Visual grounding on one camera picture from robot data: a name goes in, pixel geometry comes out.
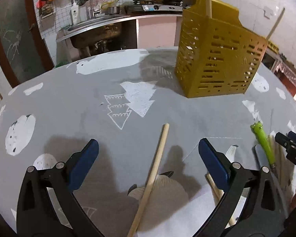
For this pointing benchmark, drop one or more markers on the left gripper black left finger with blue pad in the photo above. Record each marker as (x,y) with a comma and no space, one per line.
(35,212)

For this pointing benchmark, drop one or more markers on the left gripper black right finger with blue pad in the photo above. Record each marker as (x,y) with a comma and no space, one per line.
(261,214)

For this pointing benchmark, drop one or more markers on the green frog handle knife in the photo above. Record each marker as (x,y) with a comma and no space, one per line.
(258,130)

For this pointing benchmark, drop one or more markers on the yellow perforated utensil holder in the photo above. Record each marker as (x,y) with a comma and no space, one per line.
(216,54)

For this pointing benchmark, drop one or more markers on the thin wooden chopstick in holder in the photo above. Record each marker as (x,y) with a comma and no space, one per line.
(276,24)

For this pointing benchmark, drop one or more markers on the grey patterned tablecloth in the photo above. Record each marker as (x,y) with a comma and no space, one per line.
(122,99)

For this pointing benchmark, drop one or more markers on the brown framed glass door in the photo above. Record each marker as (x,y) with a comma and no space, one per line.
(23,53)

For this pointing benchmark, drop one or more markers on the gas stove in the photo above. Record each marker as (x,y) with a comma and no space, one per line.
(153,8)

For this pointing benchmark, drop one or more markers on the steel sink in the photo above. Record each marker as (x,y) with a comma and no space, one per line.
(92,31)

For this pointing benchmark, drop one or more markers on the white soap bottle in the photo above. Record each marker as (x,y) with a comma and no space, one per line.
(75,13)

